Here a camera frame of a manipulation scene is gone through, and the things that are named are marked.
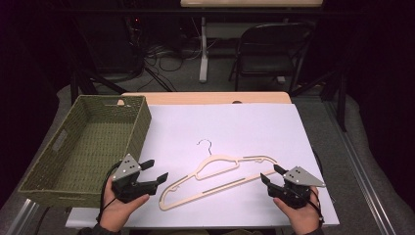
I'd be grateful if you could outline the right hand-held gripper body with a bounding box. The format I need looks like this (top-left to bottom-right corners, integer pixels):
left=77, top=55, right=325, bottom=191
left=267, top=165, right=327, bottom=211

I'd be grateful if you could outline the tangle of floor cables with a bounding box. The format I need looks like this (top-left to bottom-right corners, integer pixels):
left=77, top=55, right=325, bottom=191
left=129, top=38, right=204, bottom=93

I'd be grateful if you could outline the white-legged desk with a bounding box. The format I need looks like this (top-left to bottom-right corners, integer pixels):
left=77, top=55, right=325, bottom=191
left=179, top=0, right=324, bottom=84

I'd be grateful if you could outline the black folding chair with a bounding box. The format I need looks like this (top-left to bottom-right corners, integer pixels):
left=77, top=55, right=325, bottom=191
left=227, top=22, right=316, bottom=93

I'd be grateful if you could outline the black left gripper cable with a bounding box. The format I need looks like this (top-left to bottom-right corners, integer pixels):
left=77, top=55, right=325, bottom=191
left=96, top=161, right=122, bottom=224

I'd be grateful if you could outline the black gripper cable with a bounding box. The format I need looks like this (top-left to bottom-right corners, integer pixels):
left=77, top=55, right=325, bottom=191
left=305, top=188, right=326, bottom=227
left=96, top=161, right=122, bottom=224

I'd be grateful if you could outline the cream plastic hanger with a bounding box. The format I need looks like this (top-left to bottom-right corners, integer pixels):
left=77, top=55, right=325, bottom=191
left=159, top=139, right=279, bottom=212

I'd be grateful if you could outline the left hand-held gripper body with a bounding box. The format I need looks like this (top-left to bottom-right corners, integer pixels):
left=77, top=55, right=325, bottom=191
left=111, top=153, right=159, bottom=204

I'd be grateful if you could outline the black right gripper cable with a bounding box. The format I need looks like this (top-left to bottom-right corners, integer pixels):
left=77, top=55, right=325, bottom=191
left=305, top=188, right=326, bottom=227

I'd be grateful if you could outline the green woven basket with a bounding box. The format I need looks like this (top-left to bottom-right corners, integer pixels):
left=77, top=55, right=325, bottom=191
left=18, top=94, right=153, bottom=209

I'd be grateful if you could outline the aluminium rail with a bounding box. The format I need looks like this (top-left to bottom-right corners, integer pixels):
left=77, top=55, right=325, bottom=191
left=325, top=100, right=397, bottom=235
left=5, top=198, right=41, bottom=235

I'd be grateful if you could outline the black metal stand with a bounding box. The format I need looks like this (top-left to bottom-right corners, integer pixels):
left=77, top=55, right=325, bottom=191
left=69, top=19, right=129, bottom=106
left=289, top=69, right=348, bottom=132

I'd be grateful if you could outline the person's left hand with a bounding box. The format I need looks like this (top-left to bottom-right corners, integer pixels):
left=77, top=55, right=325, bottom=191
left=99, top=177, right=151, bottom=233

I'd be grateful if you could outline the person's right hand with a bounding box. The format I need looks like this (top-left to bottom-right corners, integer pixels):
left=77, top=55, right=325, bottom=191
left=272, top=185, right=321, bottom=235

